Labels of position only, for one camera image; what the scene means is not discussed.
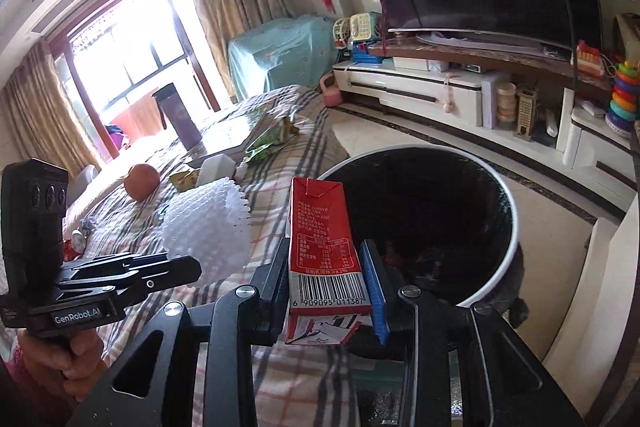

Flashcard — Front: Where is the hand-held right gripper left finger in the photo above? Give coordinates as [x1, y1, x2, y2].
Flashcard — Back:
[65, 252, 293, 427]

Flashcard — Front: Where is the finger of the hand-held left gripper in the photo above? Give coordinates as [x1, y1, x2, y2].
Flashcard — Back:
[60, 252, 171, 279]
[100, 255, 203, 309]

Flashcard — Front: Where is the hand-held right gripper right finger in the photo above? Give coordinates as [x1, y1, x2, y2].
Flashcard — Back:
[359, 239, 586, 427]

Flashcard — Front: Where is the white foam fruit net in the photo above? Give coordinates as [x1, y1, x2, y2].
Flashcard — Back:
[161, 177, 250, 290]

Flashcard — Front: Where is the red and white drink carton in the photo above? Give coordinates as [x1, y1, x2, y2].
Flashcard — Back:
[283, 177, 373, 347]

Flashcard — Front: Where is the white bin with black liner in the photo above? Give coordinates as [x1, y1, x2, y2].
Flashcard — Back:
[317, 146, 531, 427]

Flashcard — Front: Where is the person's left hand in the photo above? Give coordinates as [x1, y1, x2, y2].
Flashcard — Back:
[17, 329, 109, 404]

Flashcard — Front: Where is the crushed red can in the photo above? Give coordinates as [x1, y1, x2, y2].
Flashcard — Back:
[65, 229, 90, 258]

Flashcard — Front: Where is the beige sofa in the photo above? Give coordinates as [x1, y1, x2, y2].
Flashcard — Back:
[65, 164, 102, 208]

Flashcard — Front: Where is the apple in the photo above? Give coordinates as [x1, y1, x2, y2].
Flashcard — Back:
[123, 164, 161, 200]

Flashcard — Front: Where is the yellow snack wrapper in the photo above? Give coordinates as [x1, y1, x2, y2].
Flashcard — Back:
[169, 167, 201, 192]

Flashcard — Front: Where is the white paper box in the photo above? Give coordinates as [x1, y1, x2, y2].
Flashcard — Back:
[196, 154, 237, 188]

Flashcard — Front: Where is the orange towel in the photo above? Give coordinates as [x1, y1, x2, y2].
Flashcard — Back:
[107, 99, 166, 144]

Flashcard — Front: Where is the green yellow wrapper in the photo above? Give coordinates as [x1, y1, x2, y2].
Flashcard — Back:
[247, 117, 301, 164]

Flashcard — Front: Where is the green board game box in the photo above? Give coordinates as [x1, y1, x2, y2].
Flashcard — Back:
[197, 109, 271, 158]

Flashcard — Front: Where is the purple thermos bottle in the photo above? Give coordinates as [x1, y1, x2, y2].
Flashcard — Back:
[151, 83, 203, 148]

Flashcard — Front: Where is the pink kettlebell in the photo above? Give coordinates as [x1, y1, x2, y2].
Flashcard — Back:
[320, 73, 344, 108]

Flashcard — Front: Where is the glass balcony door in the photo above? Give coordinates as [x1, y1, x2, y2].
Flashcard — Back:
[45, 0, 242, 158]

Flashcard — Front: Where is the white tv stand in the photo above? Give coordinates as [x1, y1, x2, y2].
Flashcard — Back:
[332, 41, 640, 214]

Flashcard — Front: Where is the stack of round wooden boxes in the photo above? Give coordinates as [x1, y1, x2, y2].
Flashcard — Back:
[496, 82, 519, 128]

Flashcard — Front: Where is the wooden grater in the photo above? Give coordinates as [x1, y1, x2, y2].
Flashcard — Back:
[515, 88, 539, 142]

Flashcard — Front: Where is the teal covered furniture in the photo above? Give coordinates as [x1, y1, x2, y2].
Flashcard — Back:
[227, 14, 341, 102]

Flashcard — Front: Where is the blue toy cash register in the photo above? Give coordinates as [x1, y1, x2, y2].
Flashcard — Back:
[350, 42, 387, 66]

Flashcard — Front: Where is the round toy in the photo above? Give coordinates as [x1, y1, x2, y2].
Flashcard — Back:
[332, 18, 354, 50]

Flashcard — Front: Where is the yellow toy phone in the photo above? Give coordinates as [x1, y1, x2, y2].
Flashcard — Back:
[349, 12, 384, 46]

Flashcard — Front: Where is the red toy piano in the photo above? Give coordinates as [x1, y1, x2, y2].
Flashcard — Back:
[574, 39, 609, 80]

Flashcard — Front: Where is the rainbow stacking ring toy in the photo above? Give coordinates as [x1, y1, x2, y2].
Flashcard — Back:
[605, 59, 640, 138]

